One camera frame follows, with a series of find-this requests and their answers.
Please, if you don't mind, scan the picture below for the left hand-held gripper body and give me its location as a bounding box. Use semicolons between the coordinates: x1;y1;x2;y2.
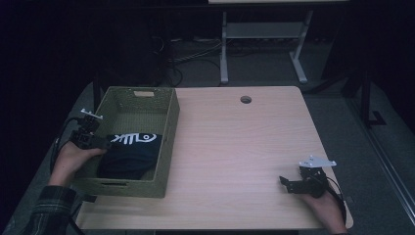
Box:
70;108;104;151

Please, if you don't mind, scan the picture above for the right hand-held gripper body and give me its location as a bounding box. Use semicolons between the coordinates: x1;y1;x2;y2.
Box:
295;155;337;199

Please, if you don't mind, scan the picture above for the dark knit hat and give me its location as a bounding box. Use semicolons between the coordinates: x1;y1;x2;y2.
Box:
97;131;163;180

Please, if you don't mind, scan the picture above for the green woven basket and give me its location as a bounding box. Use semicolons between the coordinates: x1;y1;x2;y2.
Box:
63;85;181;199

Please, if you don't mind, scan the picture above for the person's right hand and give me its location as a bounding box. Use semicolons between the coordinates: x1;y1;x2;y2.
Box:
301;189;348;234

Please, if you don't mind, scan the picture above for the person's left hand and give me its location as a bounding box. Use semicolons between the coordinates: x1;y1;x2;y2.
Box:
48;140;107;187

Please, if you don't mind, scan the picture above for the black metal stand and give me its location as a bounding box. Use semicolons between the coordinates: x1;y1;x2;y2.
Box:
81;76;103;124
342;65;388;128

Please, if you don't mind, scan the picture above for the white metal stand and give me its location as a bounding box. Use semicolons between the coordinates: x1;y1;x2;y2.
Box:
218;9;314;85

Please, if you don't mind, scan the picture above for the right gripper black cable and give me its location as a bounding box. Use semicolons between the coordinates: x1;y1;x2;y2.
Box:
326;175;347;226

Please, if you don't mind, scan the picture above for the metal floor rail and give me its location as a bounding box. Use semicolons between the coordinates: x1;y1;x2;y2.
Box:
346;97;415;226

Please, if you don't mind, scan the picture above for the bundle of floor cables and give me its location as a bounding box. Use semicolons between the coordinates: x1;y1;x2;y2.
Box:
151;35;223;87

